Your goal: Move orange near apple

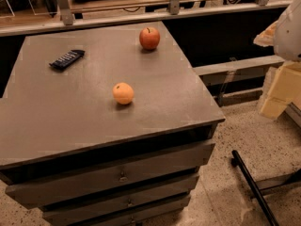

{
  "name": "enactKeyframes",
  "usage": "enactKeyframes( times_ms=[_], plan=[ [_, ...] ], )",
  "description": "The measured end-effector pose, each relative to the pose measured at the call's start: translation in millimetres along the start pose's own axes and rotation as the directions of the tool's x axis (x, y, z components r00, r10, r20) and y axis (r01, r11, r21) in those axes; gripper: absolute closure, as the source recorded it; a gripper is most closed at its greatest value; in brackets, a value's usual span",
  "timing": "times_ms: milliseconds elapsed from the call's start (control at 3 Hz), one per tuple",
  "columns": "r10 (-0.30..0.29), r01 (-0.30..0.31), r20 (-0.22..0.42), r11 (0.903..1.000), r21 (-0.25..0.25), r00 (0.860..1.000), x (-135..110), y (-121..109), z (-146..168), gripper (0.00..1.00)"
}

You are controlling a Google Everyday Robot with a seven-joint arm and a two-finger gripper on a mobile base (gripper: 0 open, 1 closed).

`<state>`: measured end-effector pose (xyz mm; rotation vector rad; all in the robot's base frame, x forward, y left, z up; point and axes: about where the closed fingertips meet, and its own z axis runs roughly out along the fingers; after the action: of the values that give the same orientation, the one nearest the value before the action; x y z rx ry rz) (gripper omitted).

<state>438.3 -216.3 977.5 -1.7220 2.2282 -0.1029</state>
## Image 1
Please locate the grey drawer cabinet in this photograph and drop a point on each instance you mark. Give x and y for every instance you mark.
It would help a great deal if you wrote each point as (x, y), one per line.
(56, 122)

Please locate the dark blue snack bar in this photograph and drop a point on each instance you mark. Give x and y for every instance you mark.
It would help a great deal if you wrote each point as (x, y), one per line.
(67, 60)

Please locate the black metal bar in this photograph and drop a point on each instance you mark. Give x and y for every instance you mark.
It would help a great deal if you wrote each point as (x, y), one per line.
(237, 161)

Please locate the grey metal railing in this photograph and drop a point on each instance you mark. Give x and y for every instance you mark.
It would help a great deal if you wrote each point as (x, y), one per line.
(81, 14)

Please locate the red apple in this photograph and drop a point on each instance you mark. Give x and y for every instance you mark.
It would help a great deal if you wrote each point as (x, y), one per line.
(149, 38)

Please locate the orange fruit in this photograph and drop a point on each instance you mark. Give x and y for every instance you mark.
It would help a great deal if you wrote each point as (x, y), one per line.
(123, 93)

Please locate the middle grey drawer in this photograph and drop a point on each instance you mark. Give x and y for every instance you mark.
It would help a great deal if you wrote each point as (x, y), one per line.
(118, 199)

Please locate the top grey drawer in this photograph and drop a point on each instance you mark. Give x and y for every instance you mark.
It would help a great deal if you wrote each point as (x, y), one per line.
(116, 173)

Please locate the bottom grey drawer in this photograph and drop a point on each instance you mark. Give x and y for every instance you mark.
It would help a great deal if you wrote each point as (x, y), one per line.
(144, 212)

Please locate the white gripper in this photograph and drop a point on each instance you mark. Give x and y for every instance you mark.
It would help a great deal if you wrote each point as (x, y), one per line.
(289, 35)

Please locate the grey drawer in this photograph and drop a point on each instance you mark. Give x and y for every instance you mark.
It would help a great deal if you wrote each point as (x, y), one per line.
(116, 173)
(118, 199)
(144, 212)

